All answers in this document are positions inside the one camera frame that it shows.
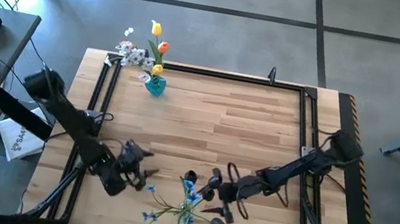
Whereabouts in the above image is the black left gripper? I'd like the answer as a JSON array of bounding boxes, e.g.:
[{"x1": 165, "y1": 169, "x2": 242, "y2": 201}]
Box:
[{"x1": 111, "y1": 138, "x2": 163, "y2": 194}]

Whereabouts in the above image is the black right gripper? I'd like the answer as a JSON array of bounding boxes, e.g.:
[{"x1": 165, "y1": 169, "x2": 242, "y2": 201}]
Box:
[{"x1": 192, "y1": 165, "x2": 254, "y2": 224}]

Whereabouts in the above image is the blue artificial flower spray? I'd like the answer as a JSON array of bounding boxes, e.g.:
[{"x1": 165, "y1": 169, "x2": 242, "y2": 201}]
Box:
[{"x1": 128, "y1": 172, "x2": 209, "y2": 224}]

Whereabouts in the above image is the blue glass vase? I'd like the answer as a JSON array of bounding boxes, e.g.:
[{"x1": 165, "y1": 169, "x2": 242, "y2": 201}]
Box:
[{"x1": 142, "y1": 74, "x2": 169, "y2": 99}]

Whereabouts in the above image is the white artificial flower spray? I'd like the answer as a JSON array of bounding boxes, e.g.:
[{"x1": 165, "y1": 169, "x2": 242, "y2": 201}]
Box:
[{"x1": 111, "y1": 25, "x2": 160, "y2": 84}]

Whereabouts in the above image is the white printed bag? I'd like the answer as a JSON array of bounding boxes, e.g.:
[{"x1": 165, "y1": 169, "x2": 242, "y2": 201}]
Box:
[{"x1": 0, "y1": 99, "x2": 56, "y2": 168}]

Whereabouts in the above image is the black desk support beam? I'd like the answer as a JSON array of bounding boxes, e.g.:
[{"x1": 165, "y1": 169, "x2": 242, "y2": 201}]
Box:
[{"x1": 0, "y1": 87, "x2": 59, "y2": 142}]

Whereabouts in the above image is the black clamp hook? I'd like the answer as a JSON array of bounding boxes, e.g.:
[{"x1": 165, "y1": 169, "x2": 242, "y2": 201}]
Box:
[{"x1": 266, "y1": 65, "x2": 280, "y2": 86}]

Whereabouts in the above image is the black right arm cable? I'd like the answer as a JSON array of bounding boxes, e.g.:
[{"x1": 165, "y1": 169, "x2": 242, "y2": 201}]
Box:
[{"x1": 218, "y1": 161, "x2": 257, "y2": 222}]

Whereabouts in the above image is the black aluminium table frame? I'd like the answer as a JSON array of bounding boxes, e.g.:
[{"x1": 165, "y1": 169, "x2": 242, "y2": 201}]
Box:
[{"x1": 19, "y1": 31, "x2": 400, "y2": 224}]

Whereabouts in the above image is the black hazard-striped side rail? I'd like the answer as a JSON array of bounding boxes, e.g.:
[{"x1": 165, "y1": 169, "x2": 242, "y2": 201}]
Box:
[{"x1": 317, "y1": 91, "x2": 400, "y2": 224}]

